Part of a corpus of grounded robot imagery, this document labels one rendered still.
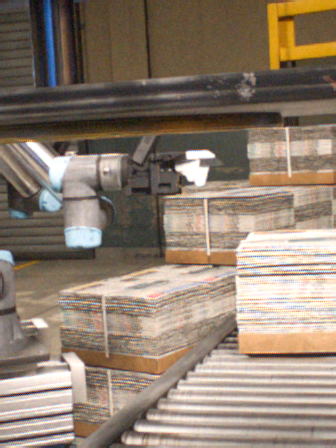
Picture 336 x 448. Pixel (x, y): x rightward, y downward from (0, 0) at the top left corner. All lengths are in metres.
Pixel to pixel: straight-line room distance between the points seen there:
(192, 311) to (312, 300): 0.89
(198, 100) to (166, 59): 9.60
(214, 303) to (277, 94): 2.53
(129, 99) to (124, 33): 9.66
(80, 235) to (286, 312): 0.47
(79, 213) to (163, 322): 0.87
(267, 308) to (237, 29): 7.97
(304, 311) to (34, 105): 1.57
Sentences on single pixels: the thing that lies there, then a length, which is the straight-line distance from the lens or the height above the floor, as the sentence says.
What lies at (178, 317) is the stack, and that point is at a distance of 2.83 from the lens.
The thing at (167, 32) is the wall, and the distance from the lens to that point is 10.12.
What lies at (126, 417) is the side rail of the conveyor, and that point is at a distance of 1.70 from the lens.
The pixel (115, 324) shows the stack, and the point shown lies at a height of 0.74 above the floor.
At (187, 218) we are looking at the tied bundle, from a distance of 3.33.
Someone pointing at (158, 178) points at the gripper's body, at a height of 1.20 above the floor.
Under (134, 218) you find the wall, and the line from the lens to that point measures 10.15.
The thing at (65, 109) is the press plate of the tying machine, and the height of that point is 1.30.
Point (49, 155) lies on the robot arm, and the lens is 2.13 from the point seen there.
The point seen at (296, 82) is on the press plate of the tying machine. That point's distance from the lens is 0.49.
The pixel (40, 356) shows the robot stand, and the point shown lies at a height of 0.81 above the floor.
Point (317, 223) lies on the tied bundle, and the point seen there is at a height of 0.93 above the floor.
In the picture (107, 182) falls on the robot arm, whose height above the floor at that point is 1.20.
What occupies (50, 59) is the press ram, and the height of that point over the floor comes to 1.35.
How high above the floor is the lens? 1.28
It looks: 6 degrees down
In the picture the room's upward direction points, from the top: 3 degrees counter-clockwise
